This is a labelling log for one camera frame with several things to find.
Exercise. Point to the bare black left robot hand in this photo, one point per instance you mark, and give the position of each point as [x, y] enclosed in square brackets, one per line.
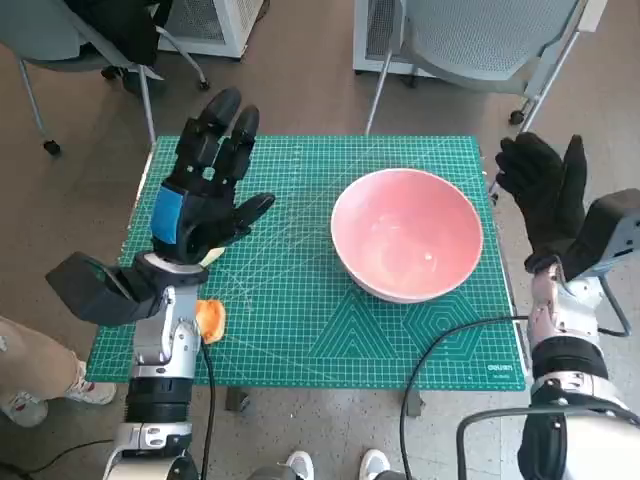
[200, 210]

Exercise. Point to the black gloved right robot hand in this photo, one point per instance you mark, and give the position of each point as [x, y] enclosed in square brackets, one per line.
[545, 200]

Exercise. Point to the round toy bread bun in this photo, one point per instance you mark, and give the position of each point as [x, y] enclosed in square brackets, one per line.
[212, 256]

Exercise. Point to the rectangular orange toy bread loaf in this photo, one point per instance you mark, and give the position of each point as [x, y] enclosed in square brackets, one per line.
[212, 320]

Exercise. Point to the pink bowl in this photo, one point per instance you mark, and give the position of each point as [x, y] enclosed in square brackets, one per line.
[405, 235]

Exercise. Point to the green cutting mat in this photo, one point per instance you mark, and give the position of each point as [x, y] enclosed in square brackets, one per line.
[300, 200]

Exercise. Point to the grey mesh office chair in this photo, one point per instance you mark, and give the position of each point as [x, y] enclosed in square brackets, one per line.
[475, 40]

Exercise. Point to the white cabinet with mesh side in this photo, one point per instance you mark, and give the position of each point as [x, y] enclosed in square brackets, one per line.
[235, 30]
[377, 35]

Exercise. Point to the black jacket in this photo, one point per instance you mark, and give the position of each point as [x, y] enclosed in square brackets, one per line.
[120, 30]

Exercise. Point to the grey-green office chair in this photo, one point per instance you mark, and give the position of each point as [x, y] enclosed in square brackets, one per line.
[45, 35]

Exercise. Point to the white shoe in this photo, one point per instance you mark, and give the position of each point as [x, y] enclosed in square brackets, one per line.
[300, 465]
[375, 465]

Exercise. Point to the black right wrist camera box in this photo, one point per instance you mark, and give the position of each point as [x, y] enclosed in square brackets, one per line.
[610, 225]

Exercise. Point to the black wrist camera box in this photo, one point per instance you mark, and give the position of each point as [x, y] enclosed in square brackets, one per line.
[610, 225]
[90, 290]

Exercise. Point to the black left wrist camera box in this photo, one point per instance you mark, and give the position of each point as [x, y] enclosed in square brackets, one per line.
[90, 290]

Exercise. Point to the grey table leg bracket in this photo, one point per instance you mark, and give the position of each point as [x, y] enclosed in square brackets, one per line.
[415, 402]
[237, 400]

